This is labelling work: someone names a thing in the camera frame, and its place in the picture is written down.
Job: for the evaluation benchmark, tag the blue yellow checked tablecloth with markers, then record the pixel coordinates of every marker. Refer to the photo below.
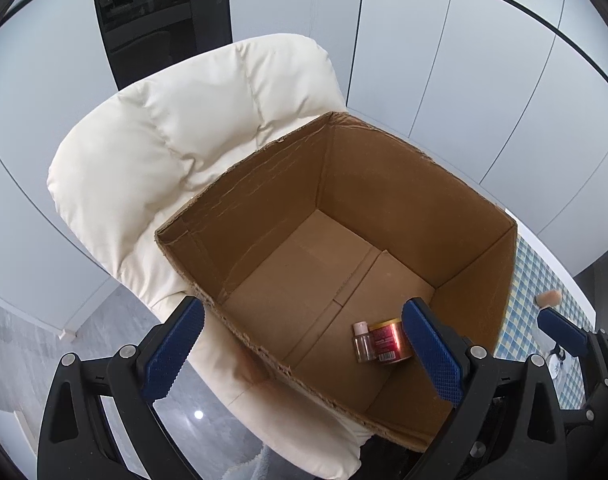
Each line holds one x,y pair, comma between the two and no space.
526,320

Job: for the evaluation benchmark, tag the brown cardboard box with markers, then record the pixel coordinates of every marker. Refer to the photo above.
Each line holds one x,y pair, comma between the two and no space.
294,270

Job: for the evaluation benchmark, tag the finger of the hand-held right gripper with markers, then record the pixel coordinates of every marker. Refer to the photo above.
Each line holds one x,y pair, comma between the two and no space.
566,332

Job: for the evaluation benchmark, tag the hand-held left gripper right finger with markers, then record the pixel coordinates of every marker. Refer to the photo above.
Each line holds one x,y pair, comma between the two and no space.
431,350

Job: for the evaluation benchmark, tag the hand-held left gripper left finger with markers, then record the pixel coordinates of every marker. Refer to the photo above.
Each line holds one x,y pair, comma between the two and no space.
176,347

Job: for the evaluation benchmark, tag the cream padded chair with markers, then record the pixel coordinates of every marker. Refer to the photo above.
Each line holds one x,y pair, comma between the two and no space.
159,135

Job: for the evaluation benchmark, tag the dark glass cabinet door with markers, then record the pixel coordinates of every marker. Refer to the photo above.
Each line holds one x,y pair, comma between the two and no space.
159,10

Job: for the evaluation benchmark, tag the white round tin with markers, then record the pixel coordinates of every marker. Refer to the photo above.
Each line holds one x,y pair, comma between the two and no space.
556,366

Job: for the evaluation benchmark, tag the small clear pink-capped bottle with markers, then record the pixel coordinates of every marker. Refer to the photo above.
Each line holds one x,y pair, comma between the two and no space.
364,342

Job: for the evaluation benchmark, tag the red metal can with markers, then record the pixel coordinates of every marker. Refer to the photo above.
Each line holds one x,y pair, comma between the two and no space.
392,341

